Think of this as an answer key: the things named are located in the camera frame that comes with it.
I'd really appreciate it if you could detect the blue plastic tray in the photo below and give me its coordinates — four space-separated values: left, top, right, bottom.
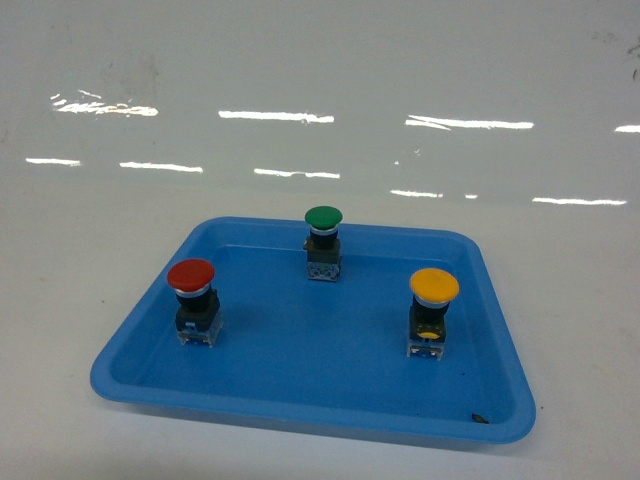
90 217 536 444

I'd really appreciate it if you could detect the green mushroom push button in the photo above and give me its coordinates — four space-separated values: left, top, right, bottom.
304 205 343 282

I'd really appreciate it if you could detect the small dark debris speck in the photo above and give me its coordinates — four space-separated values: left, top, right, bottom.
471 413 490 424

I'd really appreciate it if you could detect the red mushroom push button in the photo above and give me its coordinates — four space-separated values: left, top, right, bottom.
166 258 223 348

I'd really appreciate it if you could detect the yellow mushroom push button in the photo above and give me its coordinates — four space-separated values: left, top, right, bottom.
406 268 460 361

